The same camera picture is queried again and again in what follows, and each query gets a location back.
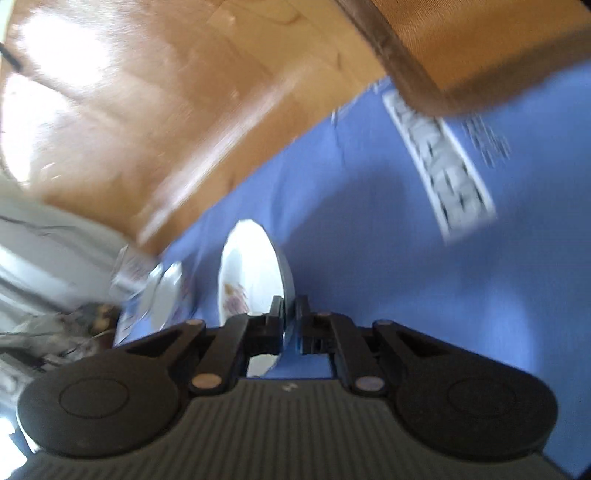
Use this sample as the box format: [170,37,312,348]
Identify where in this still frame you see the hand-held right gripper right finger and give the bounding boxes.
[294,295,455,396]

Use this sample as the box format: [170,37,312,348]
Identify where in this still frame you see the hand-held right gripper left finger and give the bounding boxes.
[124,295,284,396]

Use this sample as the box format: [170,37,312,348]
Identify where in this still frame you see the white floral plate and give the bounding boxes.
[217,219,296,377]

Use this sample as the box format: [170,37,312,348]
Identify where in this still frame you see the white bowl with red flowers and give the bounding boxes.
[139,261,195,332]

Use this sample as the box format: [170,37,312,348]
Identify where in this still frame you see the blue printed bed sheet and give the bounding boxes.
[0,76,591,480]

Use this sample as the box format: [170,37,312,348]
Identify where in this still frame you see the white enamel mug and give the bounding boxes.
[112,246,157,297]

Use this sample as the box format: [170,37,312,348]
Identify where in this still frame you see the brown woven mat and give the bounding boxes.
[333,0,591,117]

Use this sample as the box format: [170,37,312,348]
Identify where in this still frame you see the black tape strip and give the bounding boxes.
[0,43,24,73]

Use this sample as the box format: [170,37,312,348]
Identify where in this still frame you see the wood-pattern wall board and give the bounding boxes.
[0,0,389,256]

